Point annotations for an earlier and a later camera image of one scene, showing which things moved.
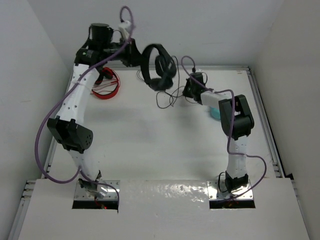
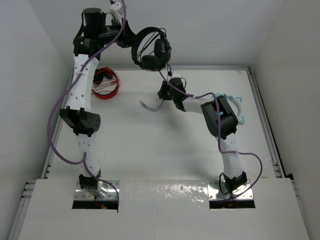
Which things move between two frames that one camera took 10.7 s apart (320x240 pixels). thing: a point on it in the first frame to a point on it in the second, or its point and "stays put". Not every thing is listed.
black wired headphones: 166,66 to 162,54
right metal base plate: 214,192 stays put
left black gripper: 133,57 to 126,37
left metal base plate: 82,194 stays put
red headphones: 107,84 stays put
